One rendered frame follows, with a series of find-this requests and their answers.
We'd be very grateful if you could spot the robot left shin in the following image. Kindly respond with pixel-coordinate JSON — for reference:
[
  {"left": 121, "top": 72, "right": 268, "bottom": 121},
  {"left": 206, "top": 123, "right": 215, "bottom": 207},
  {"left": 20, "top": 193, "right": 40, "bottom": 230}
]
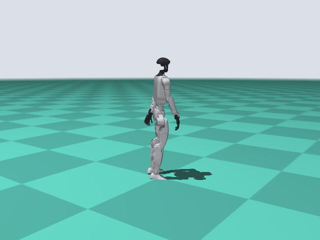
[{"left": 150, "top": 145, "right": 155, "bottom": 169}]

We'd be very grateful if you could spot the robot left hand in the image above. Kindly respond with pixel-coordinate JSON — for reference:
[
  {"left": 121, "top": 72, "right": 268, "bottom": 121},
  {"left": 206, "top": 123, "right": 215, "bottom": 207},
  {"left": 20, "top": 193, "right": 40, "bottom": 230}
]
[{"left": 144, "top": 108, "right": 153, "bottom": 126}]

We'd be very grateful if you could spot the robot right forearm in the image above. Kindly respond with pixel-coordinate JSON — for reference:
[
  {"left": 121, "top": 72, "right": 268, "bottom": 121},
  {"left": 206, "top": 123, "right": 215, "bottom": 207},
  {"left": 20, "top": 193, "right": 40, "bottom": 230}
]
[{"left": 168, "top": 97, "right": 179, "bottom": 117}]

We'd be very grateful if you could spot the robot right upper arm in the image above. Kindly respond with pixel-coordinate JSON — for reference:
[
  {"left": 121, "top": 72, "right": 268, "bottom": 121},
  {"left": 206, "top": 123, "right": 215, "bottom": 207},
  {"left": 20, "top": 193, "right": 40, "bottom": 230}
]
[{"left": 161, "top": 78, "right": 172, "bottom": 103}]

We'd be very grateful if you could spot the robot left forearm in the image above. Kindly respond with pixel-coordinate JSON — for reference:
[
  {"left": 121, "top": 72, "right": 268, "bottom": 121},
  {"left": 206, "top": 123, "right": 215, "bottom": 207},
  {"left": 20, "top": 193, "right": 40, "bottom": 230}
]
[{"left": 150, "top": 96, "right": 157, "bottom": 113}]

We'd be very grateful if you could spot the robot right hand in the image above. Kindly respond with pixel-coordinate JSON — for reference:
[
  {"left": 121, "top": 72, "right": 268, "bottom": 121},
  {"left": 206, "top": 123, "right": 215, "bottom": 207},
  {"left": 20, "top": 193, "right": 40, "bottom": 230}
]
[{"left": 174, "top": 114, "right": 180, "bottom": 131}]

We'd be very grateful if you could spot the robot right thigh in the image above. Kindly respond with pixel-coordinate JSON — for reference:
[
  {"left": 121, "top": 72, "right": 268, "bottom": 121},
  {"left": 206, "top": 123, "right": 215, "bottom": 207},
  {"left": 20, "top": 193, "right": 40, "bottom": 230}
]
[{"left": 153, "top": 114, "right": 169, "bottom": 151}]

